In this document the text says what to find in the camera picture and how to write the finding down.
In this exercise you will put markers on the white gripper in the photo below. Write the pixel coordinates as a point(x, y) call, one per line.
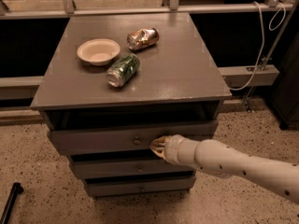
point(173, 148)

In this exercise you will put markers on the grey top drawer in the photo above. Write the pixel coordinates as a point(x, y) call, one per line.
point(126, 138)

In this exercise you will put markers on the grey drawer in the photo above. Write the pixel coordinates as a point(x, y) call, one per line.
point(133, 184)
point(126, 138)
point(123, 163)

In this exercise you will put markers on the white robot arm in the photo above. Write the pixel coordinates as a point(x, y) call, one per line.
point(215, 158)

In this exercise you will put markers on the grey middle drawer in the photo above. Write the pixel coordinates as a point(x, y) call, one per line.
point(123, 163)

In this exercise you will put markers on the grey wooden drawer cabinet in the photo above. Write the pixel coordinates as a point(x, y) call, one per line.
point(177, 80)

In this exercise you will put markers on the grey bottom drawer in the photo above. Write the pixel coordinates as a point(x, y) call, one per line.
point(133, 184)

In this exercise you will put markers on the green soda can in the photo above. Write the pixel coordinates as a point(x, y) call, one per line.
point(121, 71)

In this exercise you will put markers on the white paper bowl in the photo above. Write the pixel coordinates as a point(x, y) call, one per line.
point(98, 52)

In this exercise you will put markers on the dark cabinet at right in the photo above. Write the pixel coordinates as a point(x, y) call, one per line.
point(284, 94)

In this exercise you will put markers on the black pole foot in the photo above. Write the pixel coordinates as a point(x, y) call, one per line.
point(16, 190)

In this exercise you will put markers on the grey metal railing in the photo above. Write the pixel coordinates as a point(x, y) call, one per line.
point(124, 10)

